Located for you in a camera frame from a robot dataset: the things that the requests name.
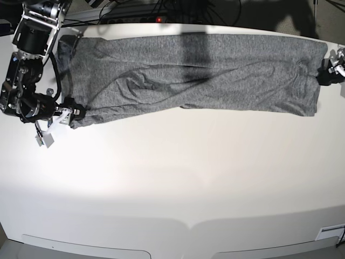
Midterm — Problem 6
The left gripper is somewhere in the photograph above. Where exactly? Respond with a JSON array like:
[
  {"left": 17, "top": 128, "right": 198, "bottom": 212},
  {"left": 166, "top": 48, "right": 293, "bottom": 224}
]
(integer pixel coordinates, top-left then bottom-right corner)
[{"left": 316, "top": 48, "right": 344, "bottom": 97}]

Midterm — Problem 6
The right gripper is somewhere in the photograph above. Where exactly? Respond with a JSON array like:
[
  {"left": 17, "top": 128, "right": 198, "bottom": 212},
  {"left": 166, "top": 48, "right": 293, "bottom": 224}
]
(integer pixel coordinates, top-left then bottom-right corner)
[{"left": 34, "top": 97, "right": 86, "bottom": 148}]

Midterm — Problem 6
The grey T-shirt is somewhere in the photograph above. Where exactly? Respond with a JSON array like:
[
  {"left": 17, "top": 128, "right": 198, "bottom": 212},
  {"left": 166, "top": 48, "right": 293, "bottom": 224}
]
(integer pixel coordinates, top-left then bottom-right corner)
[{"left": 56, "top": 33, "right": 328, "bottom": 128}]

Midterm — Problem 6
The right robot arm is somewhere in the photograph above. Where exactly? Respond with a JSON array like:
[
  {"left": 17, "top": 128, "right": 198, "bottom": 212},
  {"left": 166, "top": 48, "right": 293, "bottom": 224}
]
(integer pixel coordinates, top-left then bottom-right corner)
[{"left": 1, "top": 1, "right": 86, "bottom": 147}]

